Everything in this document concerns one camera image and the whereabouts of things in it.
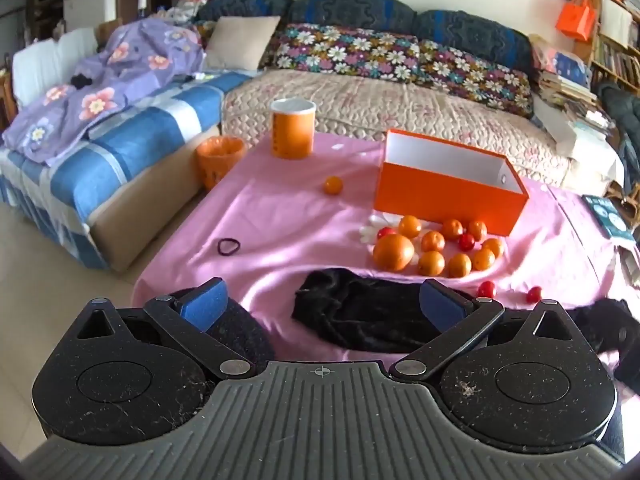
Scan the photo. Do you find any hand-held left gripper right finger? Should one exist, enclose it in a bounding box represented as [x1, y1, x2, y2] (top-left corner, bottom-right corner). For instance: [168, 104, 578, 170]
[389, 278, 576, 381]

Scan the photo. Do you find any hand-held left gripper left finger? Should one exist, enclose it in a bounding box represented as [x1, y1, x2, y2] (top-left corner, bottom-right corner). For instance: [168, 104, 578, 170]
[70, 277, 258, 381]

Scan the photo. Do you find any orange cardboard box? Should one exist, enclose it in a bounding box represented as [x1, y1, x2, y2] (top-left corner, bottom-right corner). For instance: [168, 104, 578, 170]
[373, 128, 530, 237]

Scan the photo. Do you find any pile of tangerines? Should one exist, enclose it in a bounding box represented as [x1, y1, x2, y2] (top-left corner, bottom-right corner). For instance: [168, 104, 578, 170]
[398, 214, 507, 279]

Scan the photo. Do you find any large orange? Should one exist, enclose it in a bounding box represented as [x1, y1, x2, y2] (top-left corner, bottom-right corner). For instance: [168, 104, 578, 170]
[372, 233, 416, 273]

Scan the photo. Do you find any black fuzzy cloth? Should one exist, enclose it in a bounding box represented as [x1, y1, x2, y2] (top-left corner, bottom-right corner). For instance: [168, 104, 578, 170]
[291, 268, 481, 354]

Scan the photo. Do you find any orange wastebasket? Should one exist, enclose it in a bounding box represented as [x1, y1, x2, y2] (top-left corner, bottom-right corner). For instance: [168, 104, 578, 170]
[195, 136, 247, 192]

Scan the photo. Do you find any blue checkered bed cover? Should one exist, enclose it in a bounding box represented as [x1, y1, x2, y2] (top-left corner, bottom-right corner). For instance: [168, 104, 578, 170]
[0, 71, 251, 271]

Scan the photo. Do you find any teal book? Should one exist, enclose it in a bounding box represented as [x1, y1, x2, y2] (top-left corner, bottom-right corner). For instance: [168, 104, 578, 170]
[582, 195, 636, 241]

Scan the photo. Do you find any orange cylindrical canister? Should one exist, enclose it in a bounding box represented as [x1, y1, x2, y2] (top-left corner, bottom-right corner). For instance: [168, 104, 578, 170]
[270, 99, 317, 161]

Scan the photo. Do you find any white covered side table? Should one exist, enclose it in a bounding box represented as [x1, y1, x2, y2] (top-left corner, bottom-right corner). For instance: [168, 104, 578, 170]
[532, 95, 626, 196]

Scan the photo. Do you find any sofa with floral cushions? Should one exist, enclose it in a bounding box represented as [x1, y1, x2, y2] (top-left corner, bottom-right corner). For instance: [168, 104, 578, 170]
[222, 67, 571, 186]

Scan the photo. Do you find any floral print cushion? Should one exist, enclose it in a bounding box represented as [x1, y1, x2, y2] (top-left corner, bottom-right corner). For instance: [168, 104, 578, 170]
[272, 23, 421, 83]
[417, 40, 535, 118]

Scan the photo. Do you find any purple floral blanket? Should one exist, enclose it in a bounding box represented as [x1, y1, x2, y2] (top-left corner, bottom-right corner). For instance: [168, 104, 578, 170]
[15, 17, 206, 163]

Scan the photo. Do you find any stack of books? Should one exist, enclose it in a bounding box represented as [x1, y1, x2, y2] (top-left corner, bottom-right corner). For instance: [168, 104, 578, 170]
[530, 35, 616, 133]

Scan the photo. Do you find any beige pillow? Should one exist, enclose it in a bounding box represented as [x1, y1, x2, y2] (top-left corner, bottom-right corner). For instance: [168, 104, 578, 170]
[204, 16, 282, 72]

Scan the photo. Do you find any dark green jacket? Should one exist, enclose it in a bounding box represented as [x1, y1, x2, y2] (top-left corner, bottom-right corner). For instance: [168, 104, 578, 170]
[595, 82, 640, 196]

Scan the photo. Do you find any blue patterned back cushion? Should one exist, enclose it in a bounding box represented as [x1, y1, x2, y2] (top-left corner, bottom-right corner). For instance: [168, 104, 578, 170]
[287, 0, 417, 36]
[197, 0, 295, 23]
[414, 9, 533, 78]

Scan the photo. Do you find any white cushion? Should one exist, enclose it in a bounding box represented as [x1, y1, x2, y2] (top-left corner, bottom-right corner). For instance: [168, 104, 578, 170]
[11, 27, 101, 111]

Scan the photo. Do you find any floral cloth bundle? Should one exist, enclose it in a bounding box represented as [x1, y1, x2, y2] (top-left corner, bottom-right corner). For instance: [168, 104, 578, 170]
[172, 0, 211, 23]

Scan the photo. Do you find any orange paper bag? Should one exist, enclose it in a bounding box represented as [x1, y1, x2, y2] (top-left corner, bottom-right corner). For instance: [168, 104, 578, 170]
[556, 0, 598, 42]

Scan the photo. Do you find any wooden bookshelf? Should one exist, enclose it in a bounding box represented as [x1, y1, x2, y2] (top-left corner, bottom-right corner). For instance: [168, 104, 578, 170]
[582, 0, 640, 93]

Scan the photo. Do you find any dark wooden cabinet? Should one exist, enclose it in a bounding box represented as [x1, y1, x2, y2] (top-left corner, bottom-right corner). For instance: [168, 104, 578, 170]
[0, 0, 66, 41]

